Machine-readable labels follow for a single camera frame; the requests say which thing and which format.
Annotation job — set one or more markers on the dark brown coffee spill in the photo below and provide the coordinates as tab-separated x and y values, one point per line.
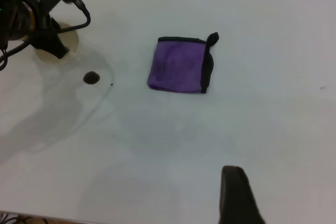
91	78

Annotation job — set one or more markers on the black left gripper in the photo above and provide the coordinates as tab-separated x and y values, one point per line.
44	22

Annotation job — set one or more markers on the purple cloth with black trim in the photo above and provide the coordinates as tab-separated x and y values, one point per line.
176	64

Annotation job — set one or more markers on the white paper coffee cup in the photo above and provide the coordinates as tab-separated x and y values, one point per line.
71	41

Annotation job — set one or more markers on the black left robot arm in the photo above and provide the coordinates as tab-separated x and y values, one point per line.
14	16

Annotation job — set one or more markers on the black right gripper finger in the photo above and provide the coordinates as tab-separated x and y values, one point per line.
239	197

